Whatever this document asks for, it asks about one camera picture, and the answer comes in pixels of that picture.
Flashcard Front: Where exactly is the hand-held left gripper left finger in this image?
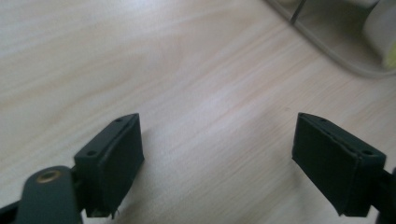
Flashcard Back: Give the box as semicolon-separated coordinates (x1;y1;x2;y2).
73;113;146;219

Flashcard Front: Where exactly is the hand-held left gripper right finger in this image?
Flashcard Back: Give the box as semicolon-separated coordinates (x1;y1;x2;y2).
291;112;388;217

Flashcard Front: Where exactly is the yellow-green object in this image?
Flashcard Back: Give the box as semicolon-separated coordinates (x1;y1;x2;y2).
382;39;396;70

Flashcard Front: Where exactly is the white rounded object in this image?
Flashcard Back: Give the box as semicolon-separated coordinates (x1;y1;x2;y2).
361;0;396;63

